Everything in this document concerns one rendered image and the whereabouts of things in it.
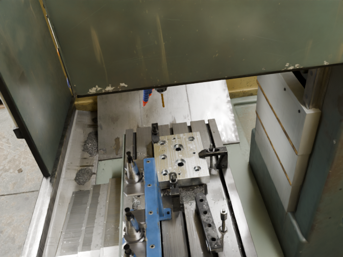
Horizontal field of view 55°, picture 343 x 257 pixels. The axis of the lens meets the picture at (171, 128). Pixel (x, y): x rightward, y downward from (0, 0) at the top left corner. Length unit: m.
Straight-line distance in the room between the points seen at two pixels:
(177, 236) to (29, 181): 1.98
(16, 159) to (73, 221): 1.76
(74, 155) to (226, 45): 1.54
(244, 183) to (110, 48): 1.32
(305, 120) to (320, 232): 0.48
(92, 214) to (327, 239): 1.04
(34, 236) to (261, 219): 1.07
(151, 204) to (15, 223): 1.94
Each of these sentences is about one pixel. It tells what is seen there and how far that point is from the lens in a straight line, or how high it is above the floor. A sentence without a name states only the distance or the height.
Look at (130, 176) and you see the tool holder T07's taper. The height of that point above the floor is 1.24.
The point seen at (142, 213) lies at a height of 1.22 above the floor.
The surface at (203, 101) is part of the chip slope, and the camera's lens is 2.21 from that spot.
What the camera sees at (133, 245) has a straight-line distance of 0.98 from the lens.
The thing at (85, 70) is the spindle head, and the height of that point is 1.69.
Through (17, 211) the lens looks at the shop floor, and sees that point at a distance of 2.93.
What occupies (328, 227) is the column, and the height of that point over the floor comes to 0.96.
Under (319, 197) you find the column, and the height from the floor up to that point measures 1.14.
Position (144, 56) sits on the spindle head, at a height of 1.71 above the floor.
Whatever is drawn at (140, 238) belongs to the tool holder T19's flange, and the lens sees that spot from 0.98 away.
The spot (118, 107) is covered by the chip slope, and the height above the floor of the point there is 0.78.
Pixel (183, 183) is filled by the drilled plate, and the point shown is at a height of 0.96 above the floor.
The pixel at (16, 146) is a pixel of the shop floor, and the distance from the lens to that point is 3.55.
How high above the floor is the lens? 2.04
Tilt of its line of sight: 40 degrees down
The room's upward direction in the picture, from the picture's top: 7 degrees counter-clockwise
